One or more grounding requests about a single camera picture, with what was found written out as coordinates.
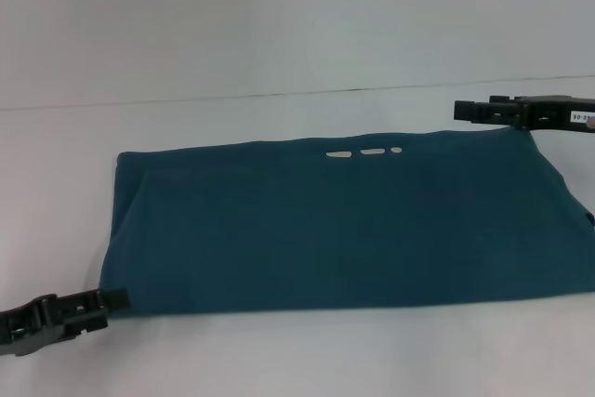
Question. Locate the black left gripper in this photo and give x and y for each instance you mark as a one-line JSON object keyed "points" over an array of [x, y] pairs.
{"points": [[23, 327]]}

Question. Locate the teal blue shirt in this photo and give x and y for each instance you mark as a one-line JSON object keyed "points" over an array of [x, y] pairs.
{"points": [[325, 229]]}

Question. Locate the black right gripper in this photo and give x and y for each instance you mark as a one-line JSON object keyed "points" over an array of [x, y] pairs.
{"points": [[558, 115]]}

